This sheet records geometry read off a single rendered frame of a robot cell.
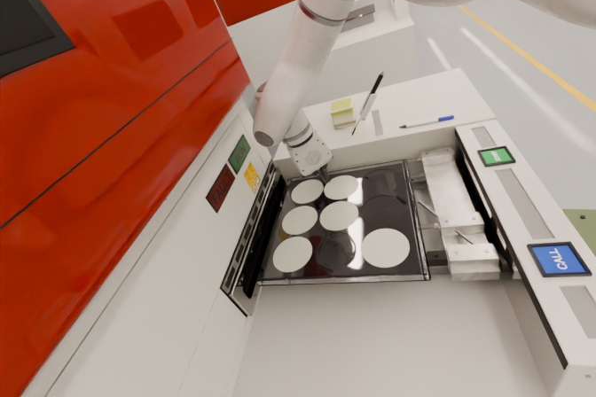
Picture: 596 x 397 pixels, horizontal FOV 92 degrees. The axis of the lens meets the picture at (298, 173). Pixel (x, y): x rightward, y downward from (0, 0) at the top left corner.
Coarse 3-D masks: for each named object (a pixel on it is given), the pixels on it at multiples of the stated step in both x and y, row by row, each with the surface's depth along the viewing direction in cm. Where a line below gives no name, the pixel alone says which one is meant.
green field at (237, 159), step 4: (244, 136) 78; (244, 140) 78; (240, 144) 75; (244, 144) 77; (240, 148) 75; (244, 148) 77; (248, 148) 79; (236, 152) 73; (240, 152) 75; (244, 152) 76; (232, 156) 71; (236, 156) 72; (240, 156) 74; (244, 156) 76; (232, 160) 71; (236, 160) 72; (240, 160) 74; (232, 164) 70; (236, 164) 72; (240, 164) 74; (236, 168) 72
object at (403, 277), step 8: (264, 280) 66; (272, 280) 65; (280, 280) 64; (288, 280) 63; (296, 280) 63; (304, 280) 62; (312, 280) 61; (320, 280) 61; (328, 280) 60; (336, 280) 59; (344, 280) 59; (352, 280) 58; (360, 280) 58; (368, 280) 57; (376, 280) 57; (384, 280) 56; (392, 280) 56; (400, 280) 55; (408, 280) 55; (416, 280) 54; (424, 280) 54
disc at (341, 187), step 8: (344, 176) 85; (352, 176) 84; (328, 184) 85; (336, 184) 83; (344, 184) 82; (352, 184) 81; (328, 192) 82; (336, 192) 81; (344, 192) 80; (352, 192) 78
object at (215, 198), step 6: (228, 168) 68; (222, 174) 66; (228, 174) 68; (222, 180) 65; (228, 180) 67; (216, 186) 63; (222, 186) 65; (228, 186) 67; (216, 192) 63; (222, 192) 64; (210, 198) 60; (216, 198) 62; (222, 198) 64; (216, 204) 62
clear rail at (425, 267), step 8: (408, 168) 78; (408, 184) 73; (408, 192) 72; (416, 208) 67; (416, 216) 65; (416, 224) 63; (416, 232) 62; (424, 248) 58; (424, 256) 57; (424, 264) 56; (424, 272) 54
